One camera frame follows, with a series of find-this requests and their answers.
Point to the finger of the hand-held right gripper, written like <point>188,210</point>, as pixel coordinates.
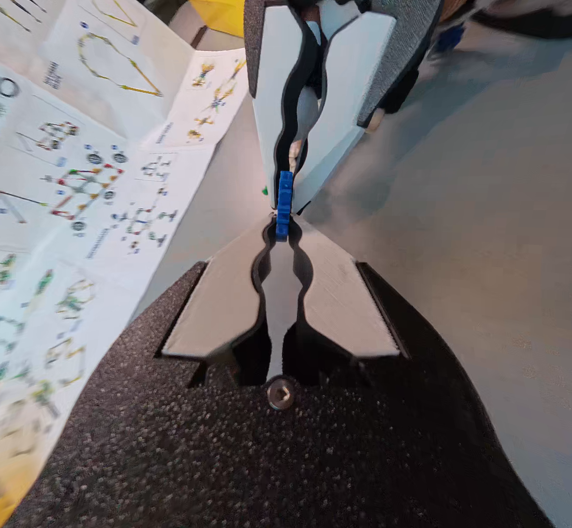
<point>275,81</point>
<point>353,81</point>

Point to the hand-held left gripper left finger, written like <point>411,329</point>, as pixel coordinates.
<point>214,309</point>

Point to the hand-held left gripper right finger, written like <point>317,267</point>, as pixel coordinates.
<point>349,309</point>

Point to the blue snowflake toy connector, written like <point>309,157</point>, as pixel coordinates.
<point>284,202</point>

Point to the grey desk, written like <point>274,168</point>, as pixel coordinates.
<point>465,224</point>

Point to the printed instruction sheet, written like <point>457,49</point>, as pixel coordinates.
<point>89,179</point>

